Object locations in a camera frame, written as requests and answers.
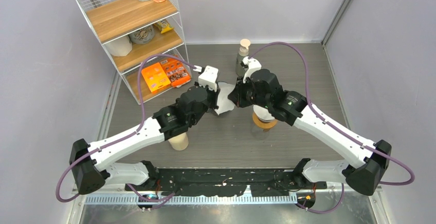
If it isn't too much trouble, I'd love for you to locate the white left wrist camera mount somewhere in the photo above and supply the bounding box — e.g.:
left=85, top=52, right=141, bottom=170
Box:
left=193, top=65, right=219, bottom=92

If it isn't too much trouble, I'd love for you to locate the green pump bottle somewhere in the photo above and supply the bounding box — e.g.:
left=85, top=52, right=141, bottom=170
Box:
left=235, top=39, right=251, bottom=77

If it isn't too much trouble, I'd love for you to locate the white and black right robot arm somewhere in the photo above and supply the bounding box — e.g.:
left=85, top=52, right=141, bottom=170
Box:
left=228, top=69, right=392, bottom=196

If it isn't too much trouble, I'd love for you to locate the white wire wooden shelf rack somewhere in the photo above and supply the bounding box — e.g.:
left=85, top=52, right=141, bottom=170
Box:
left=76, top=0, right=189, bottom=104

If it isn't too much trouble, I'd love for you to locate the clear glass carafe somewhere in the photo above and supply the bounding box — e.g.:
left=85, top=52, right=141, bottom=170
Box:
left=250, top=126, right=270, bottom=140

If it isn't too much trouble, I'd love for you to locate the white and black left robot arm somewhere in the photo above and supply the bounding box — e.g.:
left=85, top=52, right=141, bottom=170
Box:
left=69, top=83, right=220, bottom=195

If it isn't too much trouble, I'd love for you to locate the round decorated tin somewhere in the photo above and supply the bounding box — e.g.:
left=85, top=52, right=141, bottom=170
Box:
left=129, top=25, right=155, bottom=45

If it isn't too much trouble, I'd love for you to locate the white coffee filter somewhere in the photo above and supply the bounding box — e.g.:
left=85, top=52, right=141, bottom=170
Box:
left=253, top=105, right=275, bottom=123
left=214, top=82, right=235, bottom=116

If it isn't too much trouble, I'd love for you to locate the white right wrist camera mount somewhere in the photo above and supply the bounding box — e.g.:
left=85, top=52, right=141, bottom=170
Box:
left=241, top=57, right=262, bottom=83

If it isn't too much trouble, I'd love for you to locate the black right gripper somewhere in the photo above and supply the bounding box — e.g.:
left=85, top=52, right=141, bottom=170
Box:
left=228, top=76, right=271, bottom=109

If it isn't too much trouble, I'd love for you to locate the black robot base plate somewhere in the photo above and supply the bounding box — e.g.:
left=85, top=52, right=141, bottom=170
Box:
left=133, top=168, right=326, bottom=197

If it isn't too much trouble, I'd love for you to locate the orange box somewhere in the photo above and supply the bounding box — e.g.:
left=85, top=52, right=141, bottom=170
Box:
left=141, top=63, right=171, bottom=94

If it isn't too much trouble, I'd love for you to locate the yellow snack packet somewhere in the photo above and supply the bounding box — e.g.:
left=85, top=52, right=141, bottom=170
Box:
left=154, top=19, right=174, bottom=34

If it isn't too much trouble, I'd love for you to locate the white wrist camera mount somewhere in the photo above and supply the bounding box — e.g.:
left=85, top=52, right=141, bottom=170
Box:
left=241, top=57, right=262, bottom=83
left=193, top=65, right=219, bottom=92

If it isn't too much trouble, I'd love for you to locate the orange photo booklet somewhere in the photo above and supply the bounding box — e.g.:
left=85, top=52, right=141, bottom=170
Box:
left=159, top=58, right=191, bottom=88

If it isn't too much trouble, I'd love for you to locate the light wooden ring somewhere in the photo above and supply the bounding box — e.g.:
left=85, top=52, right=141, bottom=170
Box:
left=252, top=113, right=279, bottom=130

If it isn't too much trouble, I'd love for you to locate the cream pump bottle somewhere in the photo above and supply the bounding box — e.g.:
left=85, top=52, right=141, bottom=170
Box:
left=168, top=133, right=189, bottom=151

